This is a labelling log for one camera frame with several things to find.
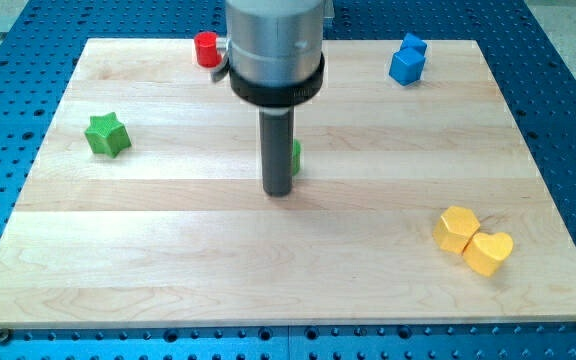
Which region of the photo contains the green star block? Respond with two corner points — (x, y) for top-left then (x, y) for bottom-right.
(84, 112), (132, 158)

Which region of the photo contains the green circle block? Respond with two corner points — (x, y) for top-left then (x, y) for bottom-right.
(291, 139), (301, 176)

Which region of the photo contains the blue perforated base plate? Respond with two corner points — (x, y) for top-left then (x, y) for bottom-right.
(0, 1), (576, 359)

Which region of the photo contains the red cylinder block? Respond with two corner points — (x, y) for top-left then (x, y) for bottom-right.
(194, 31), (222, 68)

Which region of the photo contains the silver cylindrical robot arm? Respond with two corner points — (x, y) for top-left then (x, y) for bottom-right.
(211, 0), (327, 197)

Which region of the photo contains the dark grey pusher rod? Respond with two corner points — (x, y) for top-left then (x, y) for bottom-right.
(259, 108), (294, 197)

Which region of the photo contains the yellow heart block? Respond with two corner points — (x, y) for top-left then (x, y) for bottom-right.
(462, 232), (514, 277)

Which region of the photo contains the light wooden board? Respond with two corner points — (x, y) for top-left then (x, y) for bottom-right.
(0, 38), (576, 328)

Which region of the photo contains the yellow hexagon block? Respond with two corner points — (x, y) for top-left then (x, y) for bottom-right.
(432, 206), (480, 254)

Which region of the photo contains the blue block behind cube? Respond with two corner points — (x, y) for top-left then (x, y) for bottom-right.
(400, 33), (428, 55)

